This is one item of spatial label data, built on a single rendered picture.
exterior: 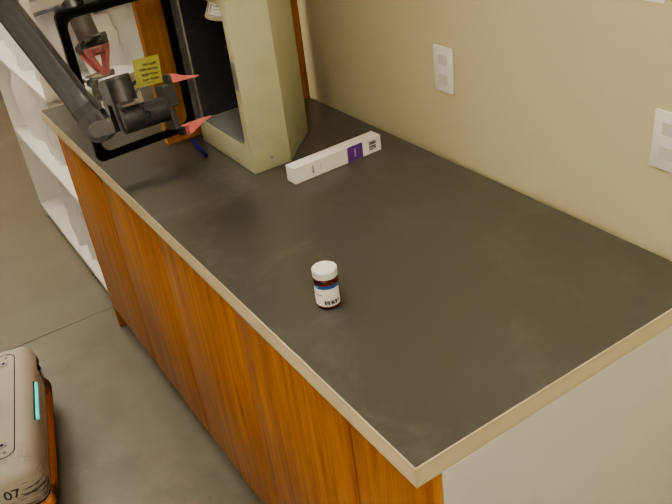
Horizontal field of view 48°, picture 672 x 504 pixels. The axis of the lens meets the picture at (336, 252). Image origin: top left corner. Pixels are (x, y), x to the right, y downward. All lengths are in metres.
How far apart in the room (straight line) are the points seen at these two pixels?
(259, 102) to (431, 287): 0.73
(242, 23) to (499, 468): 1.16
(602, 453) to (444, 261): 0.46
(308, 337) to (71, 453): 1.50
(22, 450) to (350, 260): 1.21
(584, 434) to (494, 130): 0.76
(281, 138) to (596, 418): 1.06
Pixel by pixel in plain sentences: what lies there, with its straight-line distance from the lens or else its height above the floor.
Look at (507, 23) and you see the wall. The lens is 1.74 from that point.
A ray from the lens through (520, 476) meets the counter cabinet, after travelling 1.35.
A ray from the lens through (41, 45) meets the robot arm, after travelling 1.82.
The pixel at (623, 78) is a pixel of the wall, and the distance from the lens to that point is 1.56.
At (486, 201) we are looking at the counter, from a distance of 1.77.
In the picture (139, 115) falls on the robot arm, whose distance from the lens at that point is 1.77.
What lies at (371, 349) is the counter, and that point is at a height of 0.94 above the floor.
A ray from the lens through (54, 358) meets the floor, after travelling 3.20.
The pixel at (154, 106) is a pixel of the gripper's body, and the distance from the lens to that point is 1.79.
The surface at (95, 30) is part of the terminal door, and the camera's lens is 2.07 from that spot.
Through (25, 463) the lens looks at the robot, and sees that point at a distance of 2.38.
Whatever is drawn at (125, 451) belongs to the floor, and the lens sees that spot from 2.68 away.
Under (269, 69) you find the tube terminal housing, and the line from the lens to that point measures 1.95.
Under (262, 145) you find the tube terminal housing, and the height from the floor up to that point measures 1.01.
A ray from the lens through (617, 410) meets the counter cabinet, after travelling 1.48.
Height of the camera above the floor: 1.79
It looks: 32 degrees down
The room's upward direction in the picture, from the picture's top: 7 degrees counter-clockwise
